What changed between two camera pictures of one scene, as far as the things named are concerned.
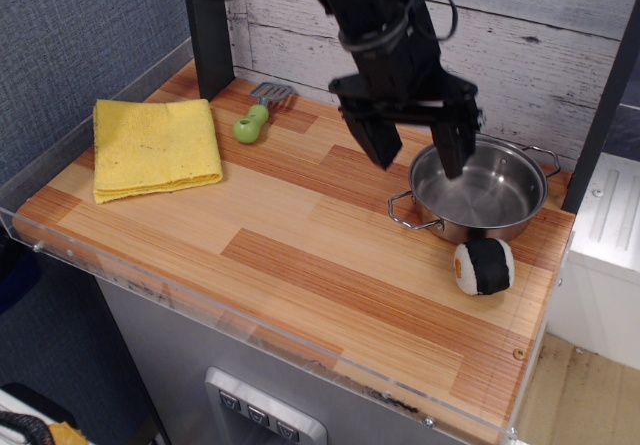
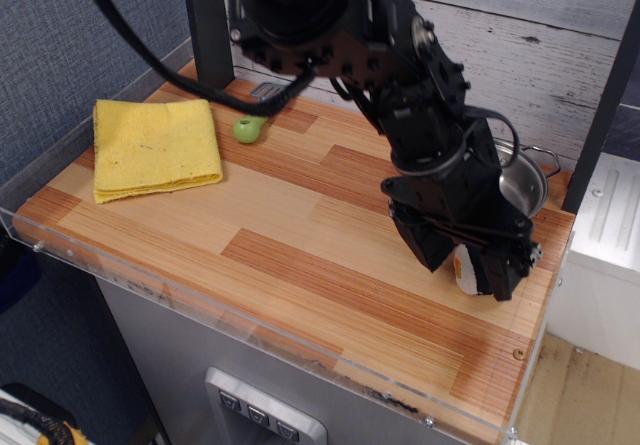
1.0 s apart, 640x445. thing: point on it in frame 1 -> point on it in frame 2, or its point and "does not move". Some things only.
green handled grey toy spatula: [247, 130] does not move
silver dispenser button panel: [242, 412] does not move
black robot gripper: [398, 72] -> [446, 191]
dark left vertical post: [210, 34] does not move
